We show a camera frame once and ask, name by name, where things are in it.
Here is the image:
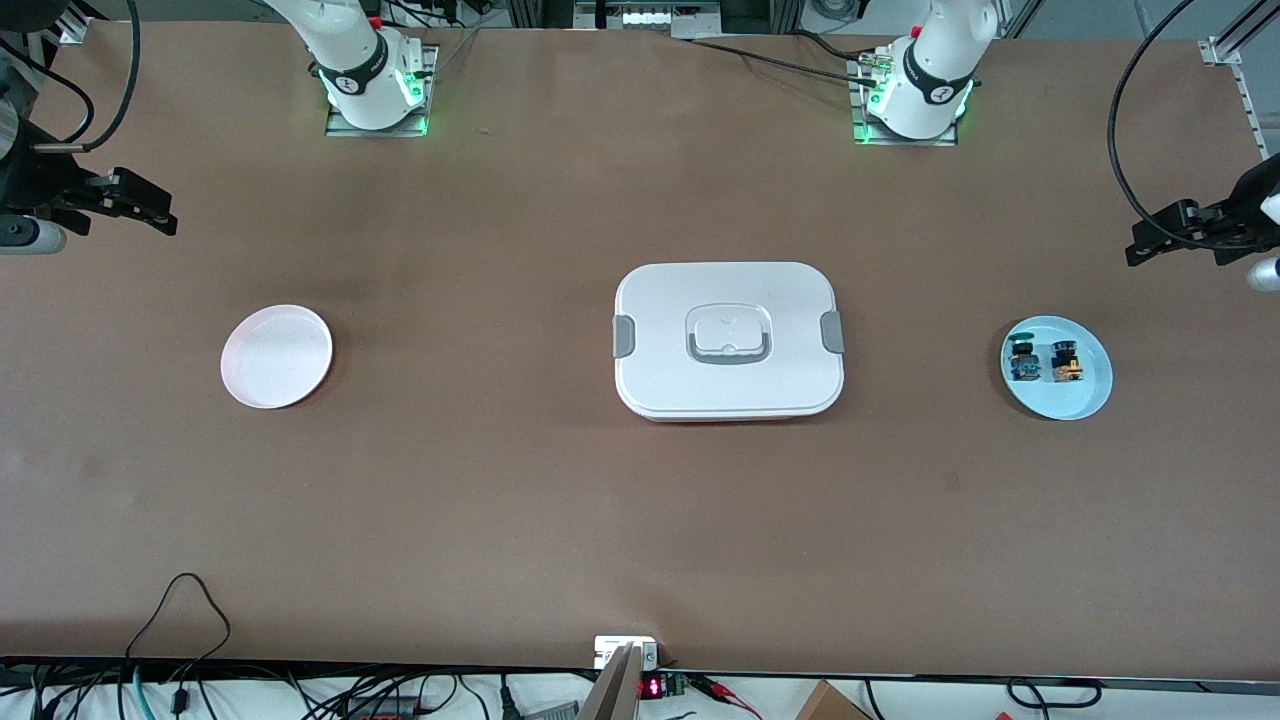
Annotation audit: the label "brown cardboard box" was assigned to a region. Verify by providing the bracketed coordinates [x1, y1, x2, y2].
[795, 680, 871, 720]

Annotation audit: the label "black looped cable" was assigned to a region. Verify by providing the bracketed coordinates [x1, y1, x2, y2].
[125, 572, 233, 691]
[1005, 678, 1103, 713]

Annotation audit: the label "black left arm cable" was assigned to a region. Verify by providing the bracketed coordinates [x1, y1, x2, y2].
[1106, 0, 1201, 229]

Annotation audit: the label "white lunch box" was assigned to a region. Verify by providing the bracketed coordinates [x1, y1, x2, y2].
[612, 261, 846, 423]

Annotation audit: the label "black cable bundle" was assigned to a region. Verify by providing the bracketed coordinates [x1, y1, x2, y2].
[0, 660, 581, 720]

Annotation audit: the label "light blue plate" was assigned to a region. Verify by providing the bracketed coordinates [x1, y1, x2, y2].
[1000, 315, 1114, 421]

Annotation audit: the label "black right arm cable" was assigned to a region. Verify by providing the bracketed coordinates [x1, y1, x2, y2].
[0, 0, 141, 153]

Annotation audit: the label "aluminium frame bracket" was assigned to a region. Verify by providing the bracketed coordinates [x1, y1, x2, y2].
[55, 0, 101, 46]

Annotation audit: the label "black table cable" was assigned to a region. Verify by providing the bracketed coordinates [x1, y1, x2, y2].
[690, 35, 881, 81]

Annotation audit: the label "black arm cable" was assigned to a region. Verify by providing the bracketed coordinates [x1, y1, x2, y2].
[1106, 0, 1201, 229]
[0, 0, 141, 153]

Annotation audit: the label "white vented device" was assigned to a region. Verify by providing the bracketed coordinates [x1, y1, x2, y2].
[573, 0, 723, 41]

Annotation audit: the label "grey aluminium bar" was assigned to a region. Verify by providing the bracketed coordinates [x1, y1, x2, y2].
[578, 643, 643, 720]

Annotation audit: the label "red clip leads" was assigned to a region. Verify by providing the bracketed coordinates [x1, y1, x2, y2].
[695, 673, 763, 719]

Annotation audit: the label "pink plate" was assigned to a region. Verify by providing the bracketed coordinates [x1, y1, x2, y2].
[220, 304, 334, 410]

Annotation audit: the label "white socket box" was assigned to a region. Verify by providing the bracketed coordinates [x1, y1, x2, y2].
[594, 636, 659, 669]

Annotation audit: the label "aluminium frame rail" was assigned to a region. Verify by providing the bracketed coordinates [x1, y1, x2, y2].
[1198, 0, 1280, 186]

